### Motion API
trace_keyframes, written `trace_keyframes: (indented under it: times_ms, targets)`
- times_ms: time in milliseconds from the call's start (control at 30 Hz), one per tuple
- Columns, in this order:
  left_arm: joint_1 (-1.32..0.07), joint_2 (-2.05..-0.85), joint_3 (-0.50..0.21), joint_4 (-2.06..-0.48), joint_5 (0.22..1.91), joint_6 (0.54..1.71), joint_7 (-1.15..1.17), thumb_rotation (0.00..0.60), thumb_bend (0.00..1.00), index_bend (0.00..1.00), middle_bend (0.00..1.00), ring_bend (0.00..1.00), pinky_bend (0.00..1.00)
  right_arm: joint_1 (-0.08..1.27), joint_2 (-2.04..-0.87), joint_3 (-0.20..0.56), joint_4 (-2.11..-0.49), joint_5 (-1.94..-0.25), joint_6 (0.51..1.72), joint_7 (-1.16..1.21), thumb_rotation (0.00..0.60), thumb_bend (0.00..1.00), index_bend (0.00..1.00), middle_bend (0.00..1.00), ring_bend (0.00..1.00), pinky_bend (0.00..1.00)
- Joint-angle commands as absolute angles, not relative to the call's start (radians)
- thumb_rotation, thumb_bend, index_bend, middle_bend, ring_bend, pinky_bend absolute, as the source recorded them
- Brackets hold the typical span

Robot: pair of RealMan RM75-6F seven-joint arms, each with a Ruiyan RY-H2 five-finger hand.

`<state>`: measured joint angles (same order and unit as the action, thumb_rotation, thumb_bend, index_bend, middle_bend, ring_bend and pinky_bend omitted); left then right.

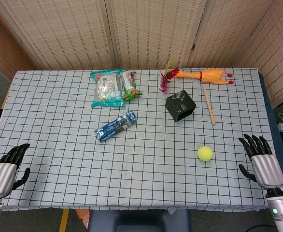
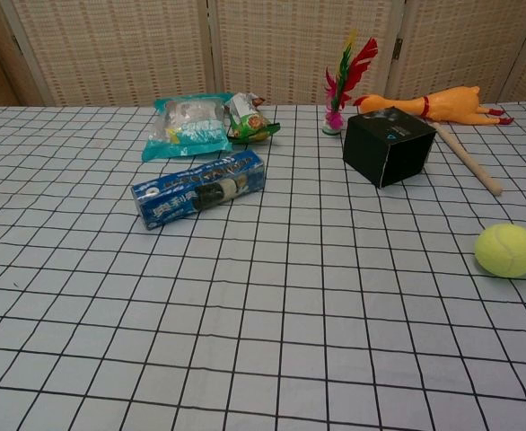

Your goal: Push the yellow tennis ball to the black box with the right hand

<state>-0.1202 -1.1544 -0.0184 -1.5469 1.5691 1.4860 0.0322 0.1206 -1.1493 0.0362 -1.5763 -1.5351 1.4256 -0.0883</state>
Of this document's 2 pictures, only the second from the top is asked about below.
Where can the yellow tennis ball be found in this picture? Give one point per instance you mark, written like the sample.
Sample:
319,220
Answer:
507,250

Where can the blue cookie package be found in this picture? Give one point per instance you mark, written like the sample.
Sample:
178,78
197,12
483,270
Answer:
191,197

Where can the black cardboard box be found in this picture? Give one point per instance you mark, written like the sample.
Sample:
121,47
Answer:
379,148

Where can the checked white tablecloth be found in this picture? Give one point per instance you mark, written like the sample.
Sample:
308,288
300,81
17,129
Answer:
245,292

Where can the green snack bag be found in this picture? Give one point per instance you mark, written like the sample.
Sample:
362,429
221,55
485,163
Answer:
247,121

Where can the teal clear snack bag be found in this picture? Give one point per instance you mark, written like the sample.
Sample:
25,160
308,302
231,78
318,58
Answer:
186,130

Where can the colourful feather shuttlecock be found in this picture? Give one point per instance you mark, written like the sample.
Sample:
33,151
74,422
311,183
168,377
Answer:
339,90

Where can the woven folding screen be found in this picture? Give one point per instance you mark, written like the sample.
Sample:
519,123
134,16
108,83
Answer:
155,49

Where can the wooden rolling pin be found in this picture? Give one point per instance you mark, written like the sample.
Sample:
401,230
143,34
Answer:
467,160

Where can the yellow rubber chicken toy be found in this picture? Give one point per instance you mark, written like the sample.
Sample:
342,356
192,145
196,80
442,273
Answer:
447,105

